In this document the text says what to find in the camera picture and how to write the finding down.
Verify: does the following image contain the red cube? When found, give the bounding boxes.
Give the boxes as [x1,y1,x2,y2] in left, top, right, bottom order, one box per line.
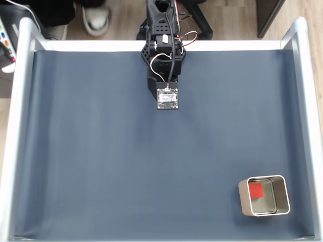
[248,183,264,199]

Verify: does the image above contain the square metal container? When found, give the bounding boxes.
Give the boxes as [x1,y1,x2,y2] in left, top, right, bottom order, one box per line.
[238,174,291,218]

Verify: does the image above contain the dark blue mat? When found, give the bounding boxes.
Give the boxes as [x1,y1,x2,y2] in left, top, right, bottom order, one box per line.
[14,49,316,240]

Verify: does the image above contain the person's foot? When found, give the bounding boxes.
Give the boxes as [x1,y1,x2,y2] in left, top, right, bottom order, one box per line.
[45,24,68,40]
[81,4,111,37]

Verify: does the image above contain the person's leg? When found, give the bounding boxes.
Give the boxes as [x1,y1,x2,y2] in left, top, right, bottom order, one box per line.
[32,0,77,29]

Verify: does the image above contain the dark cabinet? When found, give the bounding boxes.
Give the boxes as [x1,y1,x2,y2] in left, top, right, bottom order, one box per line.
[256,0,288,39]

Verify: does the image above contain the grey device with coloured buttons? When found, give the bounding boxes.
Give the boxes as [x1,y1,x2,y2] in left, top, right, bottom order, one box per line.
[0,5,41,74]

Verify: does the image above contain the camera circuit board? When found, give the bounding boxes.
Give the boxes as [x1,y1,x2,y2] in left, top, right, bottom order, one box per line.
[156,81,180,110]

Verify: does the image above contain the white red black servo cable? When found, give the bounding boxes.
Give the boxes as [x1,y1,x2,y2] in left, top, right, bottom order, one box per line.
[149,52,173,89]
[176,31,199,48]

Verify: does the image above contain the black camera cable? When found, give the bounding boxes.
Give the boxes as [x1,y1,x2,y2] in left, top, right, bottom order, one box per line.
[164,10,178,84]

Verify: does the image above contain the black power cable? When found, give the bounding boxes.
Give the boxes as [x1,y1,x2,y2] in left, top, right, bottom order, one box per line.
[179,14,193,29]

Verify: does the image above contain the aluminium table frame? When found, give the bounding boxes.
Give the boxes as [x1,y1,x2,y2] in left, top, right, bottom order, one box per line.
[0,16,323,242]

